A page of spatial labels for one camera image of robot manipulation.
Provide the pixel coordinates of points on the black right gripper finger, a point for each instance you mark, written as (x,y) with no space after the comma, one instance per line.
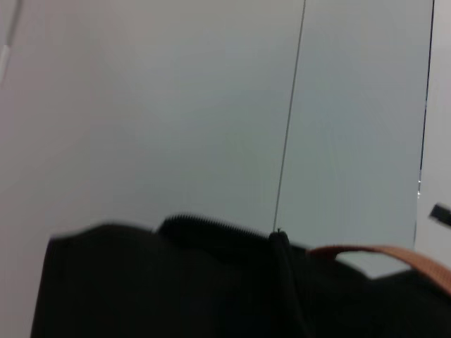
(442,214)

